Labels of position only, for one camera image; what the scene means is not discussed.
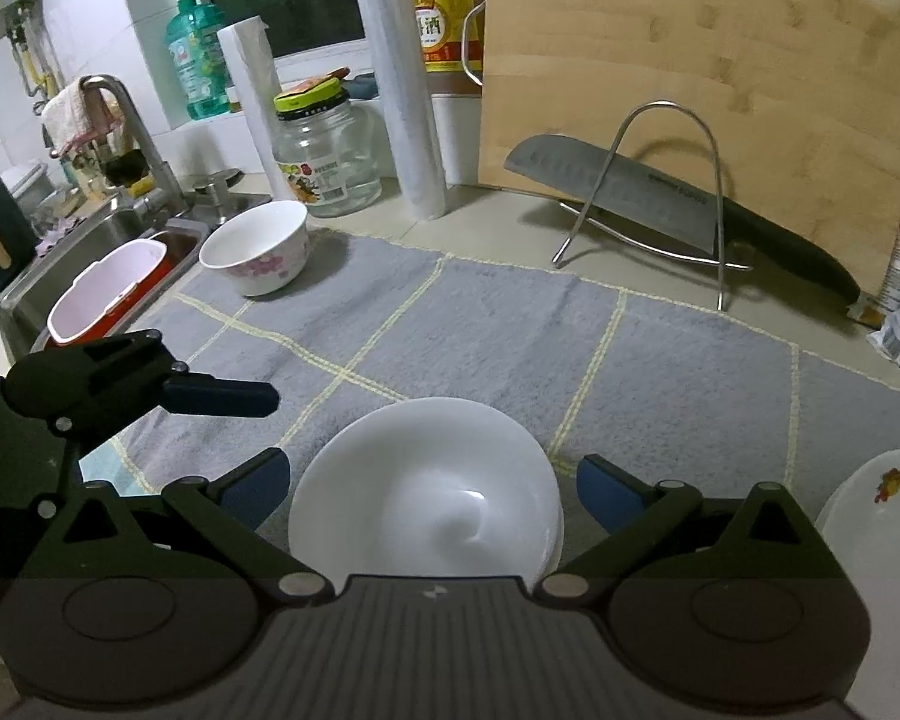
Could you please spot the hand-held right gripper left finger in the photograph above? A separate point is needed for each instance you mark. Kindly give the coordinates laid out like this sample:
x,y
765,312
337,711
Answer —
x,y
259,484

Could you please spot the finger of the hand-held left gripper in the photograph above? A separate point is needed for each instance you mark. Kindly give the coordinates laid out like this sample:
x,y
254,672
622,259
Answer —
x,y
225,397

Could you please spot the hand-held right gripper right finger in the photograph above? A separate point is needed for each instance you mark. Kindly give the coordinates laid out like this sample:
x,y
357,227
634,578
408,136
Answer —
x,y
611,491

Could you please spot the white floral plate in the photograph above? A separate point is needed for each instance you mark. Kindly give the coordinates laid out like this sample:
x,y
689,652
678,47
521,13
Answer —
x,y
885,577

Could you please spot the red plastic basin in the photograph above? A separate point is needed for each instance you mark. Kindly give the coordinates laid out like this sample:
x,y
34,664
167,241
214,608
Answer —
x,y
105,292

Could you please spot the steel sink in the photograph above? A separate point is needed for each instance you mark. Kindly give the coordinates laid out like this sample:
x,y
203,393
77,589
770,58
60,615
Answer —
x,y
90,232

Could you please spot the grey checked dish mat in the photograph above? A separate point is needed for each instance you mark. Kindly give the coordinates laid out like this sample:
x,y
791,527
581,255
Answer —
x,y
495,330

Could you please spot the metal faucet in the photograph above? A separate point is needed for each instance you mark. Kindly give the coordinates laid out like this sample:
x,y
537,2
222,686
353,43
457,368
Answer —
x,y
139,135

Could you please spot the white rag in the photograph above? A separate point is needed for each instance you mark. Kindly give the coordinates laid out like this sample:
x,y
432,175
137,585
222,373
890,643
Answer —
x,y
71,116

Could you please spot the white paper roll, short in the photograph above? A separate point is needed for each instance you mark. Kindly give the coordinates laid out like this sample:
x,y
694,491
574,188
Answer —
x,y
251,75

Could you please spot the green dish soap bottle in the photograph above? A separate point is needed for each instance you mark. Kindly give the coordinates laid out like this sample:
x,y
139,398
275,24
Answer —
x,y
195,52

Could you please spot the white paper roll, tall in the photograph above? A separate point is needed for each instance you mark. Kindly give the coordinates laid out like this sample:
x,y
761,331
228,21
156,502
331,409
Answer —
x,y
401,90

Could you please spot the brown cooking wine bottle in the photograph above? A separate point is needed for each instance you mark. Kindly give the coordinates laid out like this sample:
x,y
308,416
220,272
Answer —
x,y
442,22

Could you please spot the bamboo cutting board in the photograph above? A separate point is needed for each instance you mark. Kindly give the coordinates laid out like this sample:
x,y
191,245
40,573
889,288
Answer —
x,y
682,52

